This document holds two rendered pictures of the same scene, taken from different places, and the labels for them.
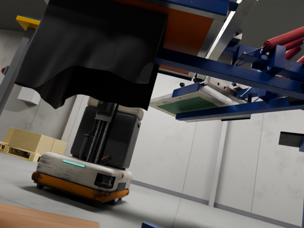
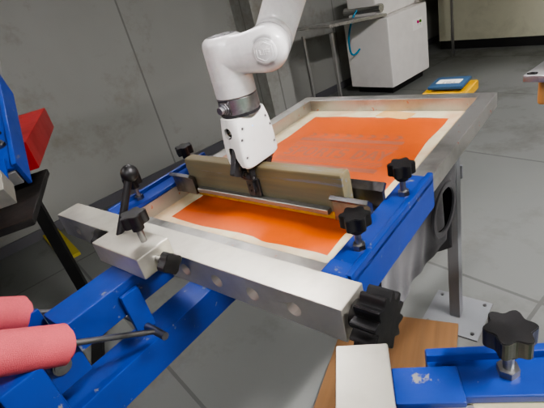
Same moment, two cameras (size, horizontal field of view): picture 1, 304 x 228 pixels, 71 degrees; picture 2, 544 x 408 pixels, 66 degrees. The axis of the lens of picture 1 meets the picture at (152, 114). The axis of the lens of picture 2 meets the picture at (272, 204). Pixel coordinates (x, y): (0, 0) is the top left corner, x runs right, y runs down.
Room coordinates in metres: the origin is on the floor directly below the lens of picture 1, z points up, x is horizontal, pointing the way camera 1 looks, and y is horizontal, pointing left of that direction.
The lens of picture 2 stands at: (1.48, -0.55, 1.37)
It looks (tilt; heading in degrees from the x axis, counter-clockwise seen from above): 28 degrees down; 133
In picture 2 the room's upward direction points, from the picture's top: 15 degrees counter-clockwise
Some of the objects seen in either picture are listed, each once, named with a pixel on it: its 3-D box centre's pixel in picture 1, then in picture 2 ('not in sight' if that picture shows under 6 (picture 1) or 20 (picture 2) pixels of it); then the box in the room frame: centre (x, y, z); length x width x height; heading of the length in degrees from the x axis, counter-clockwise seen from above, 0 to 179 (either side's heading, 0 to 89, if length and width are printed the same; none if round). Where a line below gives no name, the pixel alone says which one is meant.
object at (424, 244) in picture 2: (113, 80); (409, 229); (1.14, 0.26, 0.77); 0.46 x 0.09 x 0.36; 88
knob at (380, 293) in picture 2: (200, 76); (366, 316); (1.29, -0.25, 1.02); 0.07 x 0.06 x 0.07; 88
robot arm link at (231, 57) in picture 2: not in sight; (248, 61); (0.98, 0.01, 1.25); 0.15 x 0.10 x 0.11; 30
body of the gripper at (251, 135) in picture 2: not in sight; (247, 133); (0.94, 0.00, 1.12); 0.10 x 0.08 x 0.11; 88
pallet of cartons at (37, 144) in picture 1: (26, 144); not in sight; (4.04, 2.08, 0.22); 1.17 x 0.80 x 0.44; 77
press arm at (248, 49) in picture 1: (240, 52); (113, 294); (0.93, -0.35, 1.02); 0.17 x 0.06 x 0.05; 88
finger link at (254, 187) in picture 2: not in sight; (248, 184); (0.94, -0.03, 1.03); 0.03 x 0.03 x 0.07; 88
